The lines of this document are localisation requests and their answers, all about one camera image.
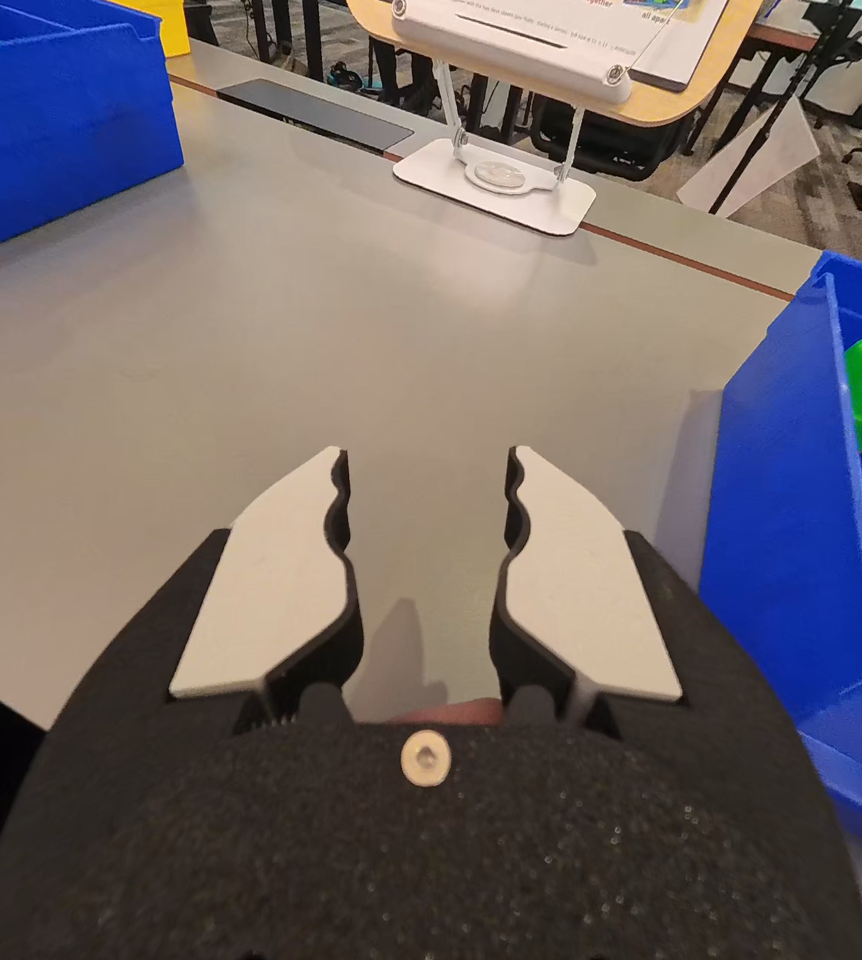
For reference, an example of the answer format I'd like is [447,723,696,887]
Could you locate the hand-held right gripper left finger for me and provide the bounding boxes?
[169,446,366,703]

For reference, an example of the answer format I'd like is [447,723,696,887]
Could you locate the yellow storage bin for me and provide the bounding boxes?
[109,0,192,58]

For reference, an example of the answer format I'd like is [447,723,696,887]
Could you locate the white paper sheet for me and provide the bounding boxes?
[677,93,823,220]

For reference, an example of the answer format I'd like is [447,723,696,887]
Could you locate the printed instruction sheet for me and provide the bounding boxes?
[401,0,732,94]

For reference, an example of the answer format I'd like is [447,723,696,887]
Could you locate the white board stand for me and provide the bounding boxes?
[392,57,598,237]

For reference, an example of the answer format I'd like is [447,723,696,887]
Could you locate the blue storage bin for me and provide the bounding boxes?
[700,251,862,871]
[0,0,187,267]

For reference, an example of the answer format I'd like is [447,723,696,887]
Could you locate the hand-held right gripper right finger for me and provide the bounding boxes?
[488,444,685,708]

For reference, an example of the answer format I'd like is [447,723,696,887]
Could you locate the black flat panel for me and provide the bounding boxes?
[217,78,418,157]

